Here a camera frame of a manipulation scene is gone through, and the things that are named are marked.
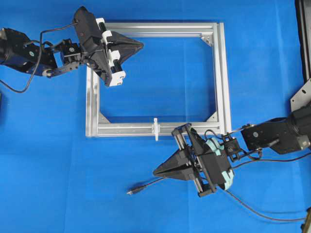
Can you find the black rail at right edge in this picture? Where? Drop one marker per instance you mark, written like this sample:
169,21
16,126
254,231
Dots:
303,15

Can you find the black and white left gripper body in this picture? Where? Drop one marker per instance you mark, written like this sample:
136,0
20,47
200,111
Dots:
96,43

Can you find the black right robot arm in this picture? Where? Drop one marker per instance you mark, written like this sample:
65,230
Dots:
283,135

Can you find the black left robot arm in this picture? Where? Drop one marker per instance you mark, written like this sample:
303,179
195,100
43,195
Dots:
38,57

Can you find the grey metal mounting bracket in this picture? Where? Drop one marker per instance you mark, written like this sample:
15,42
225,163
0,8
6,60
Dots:
302,97

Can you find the black right gripper body teal tape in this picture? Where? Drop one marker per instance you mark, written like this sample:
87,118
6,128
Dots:
207,158

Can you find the yellowish object bottom right corner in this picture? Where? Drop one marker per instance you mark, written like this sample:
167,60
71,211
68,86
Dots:
306,226

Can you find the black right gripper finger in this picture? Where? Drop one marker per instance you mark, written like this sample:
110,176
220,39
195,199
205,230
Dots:
179,160
179,174

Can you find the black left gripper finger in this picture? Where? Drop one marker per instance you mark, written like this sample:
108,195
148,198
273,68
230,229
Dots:
126,51
117,40

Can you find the white zip tie loop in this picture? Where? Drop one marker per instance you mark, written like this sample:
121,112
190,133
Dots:
156,128

